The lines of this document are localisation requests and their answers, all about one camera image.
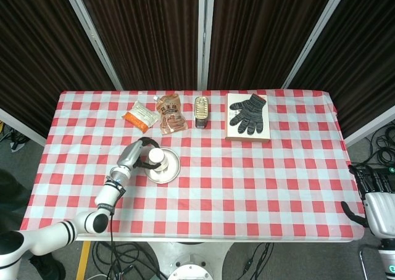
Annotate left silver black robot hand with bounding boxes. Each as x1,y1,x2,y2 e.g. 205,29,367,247
116,136,166,173

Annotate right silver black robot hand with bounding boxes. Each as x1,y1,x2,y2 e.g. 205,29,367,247
341,165,395,236

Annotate white paper cup blue stripe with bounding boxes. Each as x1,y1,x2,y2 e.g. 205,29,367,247
148,147,170,173

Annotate orange and white snack packet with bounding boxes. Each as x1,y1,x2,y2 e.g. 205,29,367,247
122,100,161,134

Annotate round stainless steel plate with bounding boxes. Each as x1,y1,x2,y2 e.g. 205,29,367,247
144,148,181,184

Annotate brown peanut butter spout pouch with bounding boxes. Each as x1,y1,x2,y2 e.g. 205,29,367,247
153,93,188,136

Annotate dark tin can gold lid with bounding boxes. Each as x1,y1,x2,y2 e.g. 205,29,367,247
193,96,209,130

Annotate red white checkered tablecloth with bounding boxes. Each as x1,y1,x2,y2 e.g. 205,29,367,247
20,89,365,242

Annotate yellow floor tape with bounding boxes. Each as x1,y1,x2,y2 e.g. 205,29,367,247
75,241,92,280

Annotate dark brown partition panel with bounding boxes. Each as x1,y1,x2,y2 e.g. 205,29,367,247
77,0,204,91
0,0,117,139
289,0,395,139
212,0,337,90

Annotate grey striped knit glove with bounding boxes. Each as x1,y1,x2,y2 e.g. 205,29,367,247
228,93,267,136

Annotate white book with brown edges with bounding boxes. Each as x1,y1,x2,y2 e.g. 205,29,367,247
224,93,272,144

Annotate black floor cable bundle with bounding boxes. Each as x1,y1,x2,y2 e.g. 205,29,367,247
237,242,275,280
92,241,169,280
367,128,395,170
0,122,30,153

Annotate white partition bottom rail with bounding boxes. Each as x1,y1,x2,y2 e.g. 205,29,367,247
0,107,48,147
343,105,395,147

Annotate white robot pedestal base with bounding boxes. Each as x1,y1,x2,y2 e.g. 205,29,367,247
146,241,237,280

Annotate white partition frame post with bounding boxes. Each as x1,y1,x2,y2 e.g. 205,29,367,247
281,0,352,90
197,0,216,90
60,0,125,92

